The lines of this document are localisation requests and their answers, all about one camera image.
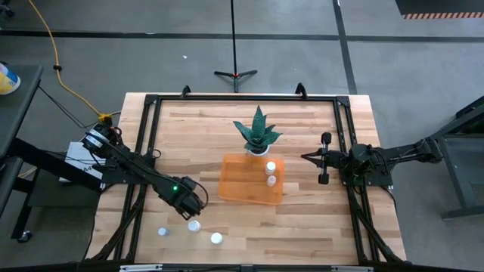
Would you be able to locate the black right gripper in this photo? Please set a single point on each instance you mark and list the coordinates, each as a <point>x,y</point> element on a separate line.
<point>325,158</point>

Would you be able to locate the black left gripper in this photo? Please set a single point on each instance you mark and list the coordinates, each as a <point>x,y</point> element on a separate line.
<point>191,200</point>

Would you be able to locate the white cup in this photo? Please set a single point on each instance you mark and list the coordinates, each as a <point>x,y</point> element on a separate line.
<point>162,231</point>
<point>194,226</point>

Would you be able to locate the translucent white pill bottle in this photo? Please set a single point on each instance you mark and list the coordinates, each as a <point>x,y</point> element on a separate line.
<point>271,181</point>

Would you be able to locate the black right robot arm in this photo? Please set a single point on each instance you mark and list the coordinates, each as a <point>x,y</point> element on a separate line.
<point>397,155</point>

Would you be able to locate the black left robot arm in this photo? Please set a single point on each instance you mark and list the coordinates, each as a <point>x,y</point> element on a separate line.
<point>132,168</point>

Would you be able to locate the translucent orange plastic basket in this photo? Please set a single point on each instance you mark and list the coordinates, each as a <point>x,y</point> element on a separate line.
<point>246,181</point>

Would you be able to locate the white plant pot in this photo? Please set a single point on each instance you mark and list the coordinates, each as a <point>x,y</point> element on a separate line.
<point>264,152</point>

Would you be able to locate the green spiky succulent plant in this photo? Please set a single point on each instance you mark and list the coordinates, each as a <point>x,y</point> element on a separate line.
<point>259,128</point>

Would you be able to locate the black table clamp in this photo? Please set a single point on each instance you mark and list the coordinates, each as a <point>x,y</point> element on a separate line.
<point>185,91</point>
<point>301,90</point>

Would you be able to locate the white cardboard box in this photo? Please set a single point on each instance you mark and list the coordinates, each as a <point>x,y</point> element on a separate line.
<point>77,156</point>

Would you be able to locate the black tripod stand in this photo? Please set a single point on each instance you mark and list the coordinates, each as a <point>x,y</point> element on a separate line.
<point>234,38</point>

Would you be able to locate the dark metal stand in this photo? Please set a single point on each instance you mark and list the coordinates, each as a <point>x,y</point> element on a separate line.
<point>457,166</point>

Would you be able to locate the black mat striped edge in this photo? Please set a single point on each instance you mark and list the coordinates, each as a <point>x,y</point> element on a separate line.
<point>435,5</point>

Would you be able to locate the dark grey side table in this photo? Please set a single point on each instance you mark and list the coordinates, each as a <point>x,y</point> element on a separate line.
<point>19,109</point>

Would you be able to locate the yellow blue white container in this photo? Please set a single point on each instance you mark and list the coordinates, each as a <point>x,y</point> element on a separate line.
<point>7,81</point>

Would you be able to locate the silver metal bracket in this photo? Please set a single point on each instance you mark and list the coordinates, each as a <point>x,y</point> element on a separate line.
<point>140,267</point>
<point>351,268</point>

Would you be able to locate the black aluminium table frame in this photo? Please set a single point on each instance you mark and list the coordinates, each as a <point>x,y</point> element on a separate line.
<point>246,97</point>

